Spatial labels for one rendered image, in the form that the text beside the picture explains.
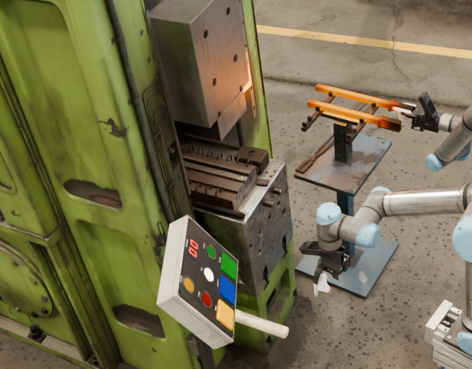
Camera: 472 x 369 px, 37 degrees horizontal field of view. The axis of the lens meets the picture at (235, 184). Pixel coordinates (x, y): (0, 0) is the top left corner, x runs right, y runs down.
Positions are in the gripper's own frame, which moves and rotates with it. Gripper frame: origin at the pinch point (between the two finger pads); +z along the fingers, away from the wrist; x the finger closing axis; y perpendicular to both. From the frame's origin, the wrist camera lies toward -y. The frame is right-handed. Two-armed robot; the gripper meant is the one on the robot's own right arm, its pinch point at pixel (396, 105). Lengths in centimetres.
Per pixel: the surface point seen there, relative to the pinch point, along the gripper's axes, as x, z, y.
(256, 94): -31, 50, -13
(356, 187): -27.6, 5.9, 26.4
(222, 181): -75, 39, -4
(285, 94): 104, 124, 95
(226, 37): -68, 32, -65
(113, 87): -113, 42, -71
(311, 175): -29.0, 27.1, 26.4
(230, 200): -82, 31, -3
